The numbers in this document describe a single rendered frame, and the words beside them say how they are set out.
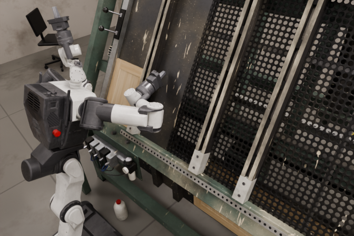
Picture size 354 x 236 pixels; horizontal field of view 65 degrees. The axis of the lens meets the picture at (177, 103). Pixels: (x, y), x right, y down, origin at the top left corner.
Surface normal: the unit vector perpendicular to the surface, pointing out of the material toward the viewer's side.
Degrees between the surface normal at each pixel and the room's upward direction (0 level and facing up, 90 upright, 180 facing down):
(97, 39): 90
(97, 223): 0
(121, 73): 60
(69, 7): 90
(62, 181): 65
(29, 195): 0
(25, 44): 90
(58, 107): 90
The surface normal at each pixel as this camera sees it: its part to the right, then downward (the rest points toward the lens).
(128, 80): -0.58, 0.00
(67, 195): 0.76, 0.36
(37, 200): -0.04, -0.80
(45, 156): -0.29, -0.57
